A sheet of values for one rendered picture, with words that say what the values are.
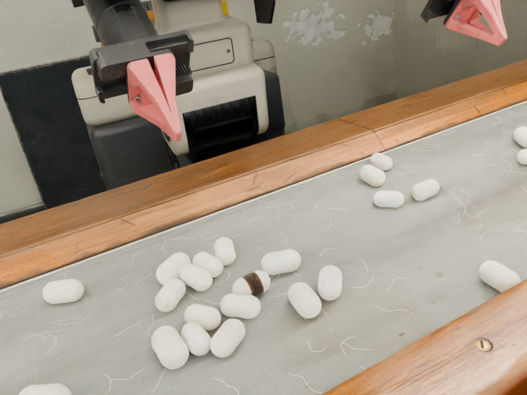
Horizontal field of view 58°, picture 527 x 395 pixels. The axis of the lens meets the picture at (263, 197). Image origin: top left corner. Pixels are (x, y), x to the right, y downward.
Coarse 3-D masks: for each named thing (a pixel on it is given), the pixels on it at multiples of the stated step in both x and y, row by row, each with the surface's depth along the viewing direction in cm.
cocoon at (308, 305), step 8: (296, 288) 37; (304, 288) 37; (288, 296) 38; (296, 296) 36; (304, 296) 36; (312, 296) 36; (296, 304) 36; (304, 304) 35; (312, 304) 35; (320, 304) 36; (304, 312) 35; (312, 312) 35
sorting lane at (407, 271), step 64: (512, 128) 65; (320, 192) 56; (448, 192) 51; (512, 192) 49; (128, 256) 49; (192, 256) 47; (256, 256) 45; (320, 256) 44; (384, 256) 42; (448, 256) 41; (512, 256) 40; (0, 320) 42; (64, 320) 41; (128, 320) 40; (256, 320) 37; (320, 320) 36; (384, 320) 35; (448, 320) 34; (0, 384) 35; (64, 384) 34; (128, 384) 33; (192, 384) 32; (256, 384) 31; (320, 384) 31
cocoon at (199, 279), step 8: (192, 264) 42; (184, 272) 42; (192, 272) 41; (200, 272) 41; (208, 272) 41; (184, 280) 42; (192, 280) 41; (200, 280) 40; (208, 280) 41; (200, 288) 41; (208, 288) 41
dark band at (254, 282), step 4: (252, 272) 40; (244, 276) 39; (248, 276) 39; (252, 276) 39; (256, 276) 39; (248, 280) 39; (252, 280) 39; (256, 280) 39; (260, 280) 39; (248, 284) 39; (252, 284) 39; (256, 284) 39; (260, 284) 39; (252, 288) 39; (256, 288) 39; (260, 288) 39; (252, 292) 39; (256, 292) 39; (260, 292) 39
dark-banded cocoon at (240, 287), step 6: (258, 270) 40; (264, 276) 39; (234, 282) 39; (240, 282) 39; (246, 282) 39; (264, 282) 39; (270, 282) 40; (234, 288) 39; (240, 288) 38; (246, 288) 38; (264, 288) 39; (240, 294) 38; (246, 294) 38
